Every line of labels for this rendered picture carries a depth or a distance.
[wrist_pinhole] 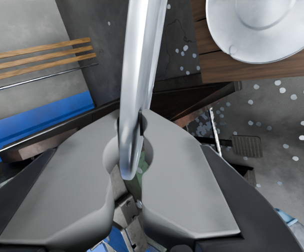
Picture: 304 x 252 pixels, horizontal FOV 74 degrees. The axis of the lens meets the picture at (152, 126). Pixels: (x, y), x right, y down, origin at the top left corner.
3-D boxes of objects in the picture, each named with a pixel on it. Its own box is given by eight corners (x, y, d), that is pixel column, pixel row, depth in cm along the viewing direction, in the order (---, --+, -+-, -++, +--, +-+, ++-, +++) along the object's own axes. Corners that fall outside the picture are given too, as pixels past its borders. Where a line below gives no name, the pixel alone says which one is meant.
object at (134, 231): (111, 147, 67) (96, 156, 63) (149, 247, 80) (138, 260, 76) (75, 139, 89) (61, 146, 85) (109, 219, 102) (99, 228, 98)
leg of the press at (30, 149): (239, 65, 91) (28, 174, 36) (242, 89, 95) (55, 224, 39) (122, 87, 159) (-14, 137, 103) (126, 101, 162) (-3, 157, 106)
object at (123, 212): (154, 199, 60) (119, 232, 52) (166, 235, 64) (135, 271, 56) (109, 180, 78) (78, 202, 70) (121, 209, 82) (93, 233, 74)
